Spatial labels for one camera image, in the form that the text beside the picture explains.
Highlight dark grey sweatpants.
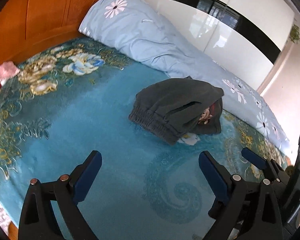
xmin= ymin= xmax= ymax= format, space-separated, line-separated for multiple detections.
xmin=129 ymin=76 xmax=224 ymax=145

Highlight teal floral bed blanket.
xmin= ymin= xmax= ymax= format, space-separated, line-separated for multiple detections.
xmin=0 ymin=37 xmax=289 ymax=239

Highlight green hanging plant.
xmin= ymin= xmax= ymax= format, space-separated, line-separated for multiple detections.
xmin=288 ymin=19 xmax=300 ymax=44

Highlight white glossy wardrobe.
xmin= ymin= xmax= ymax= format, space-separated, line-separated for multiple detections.
xmin=146 ymin=0 xmax=294 ymax=89

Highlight pink cloth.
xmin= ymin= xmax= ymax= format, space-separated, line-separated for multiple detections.
xmin=0 ymin=61 xmax=20 ymax=86

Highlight orange wooden headboard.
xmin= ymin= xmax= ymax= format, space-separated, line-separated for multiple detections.
xmin=0 ymin=0 xmax=98 ymax=65

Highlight light blue floral duvet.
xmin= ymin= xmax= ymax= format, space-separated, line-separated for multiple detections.
xmin=78 ymin=0 xmax=289 ymax=154

